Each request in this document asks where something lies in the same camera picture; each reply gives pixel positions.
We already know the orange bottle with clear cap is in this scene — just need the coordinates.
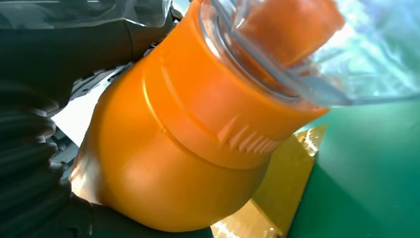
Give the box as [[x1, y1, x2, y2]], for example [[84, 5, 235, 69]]
[[69, 0, 420, 233]]

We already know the yellow taped cardboard box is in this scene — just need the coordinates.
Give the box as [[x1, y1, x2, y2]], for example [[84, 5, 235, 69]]
[[210, 124, 327, 238]]

